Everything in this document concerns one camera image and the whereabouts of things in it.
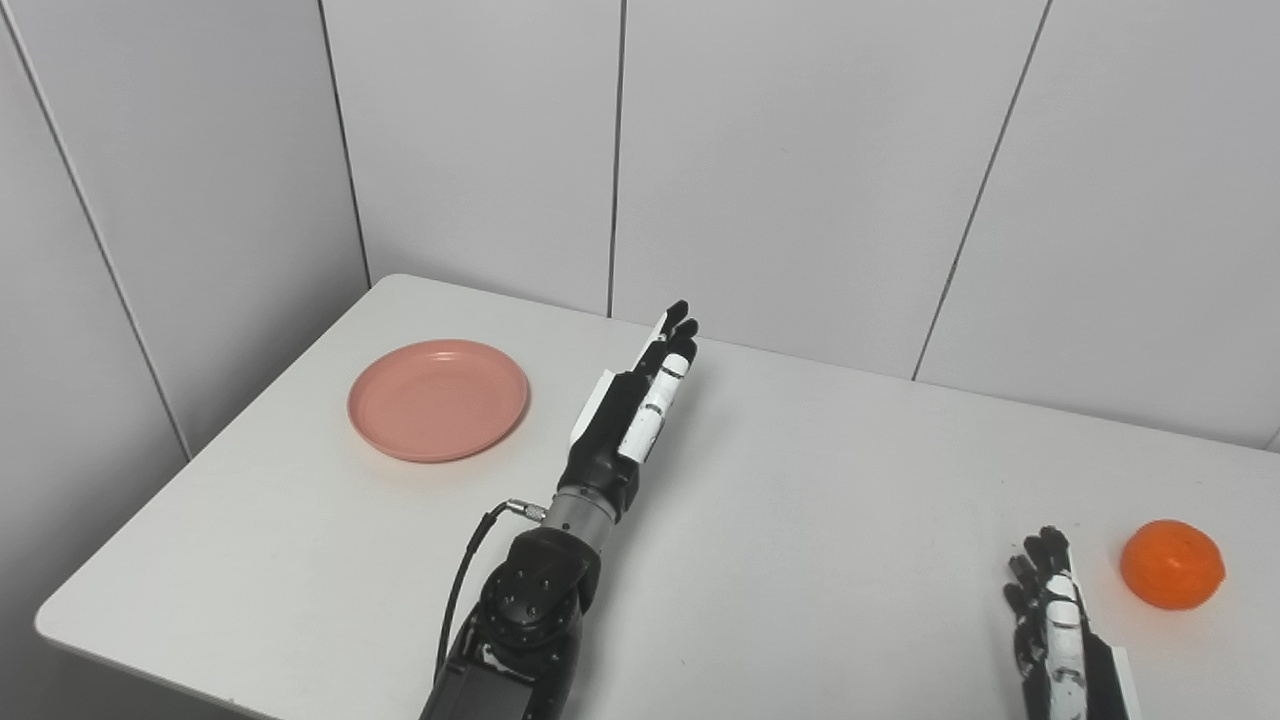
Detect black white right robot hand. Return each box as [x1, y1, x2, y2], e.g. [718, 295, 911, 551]
[1003, 526, 1141, 720]

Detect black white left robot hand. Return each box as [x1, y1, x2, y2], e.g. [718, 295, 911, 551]
[557, 300, 700, 523]

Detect orange fruit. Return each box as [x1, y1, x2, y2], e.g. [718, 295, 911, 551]
[1119, 519, 1227, 611]

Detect pink round plate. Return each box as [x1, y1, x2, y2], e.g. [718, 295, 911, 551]
[347, 339, 531, 464]

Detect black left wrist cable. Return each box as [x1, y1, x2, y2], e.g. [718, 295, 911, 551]
[432, 498, 549, 691]

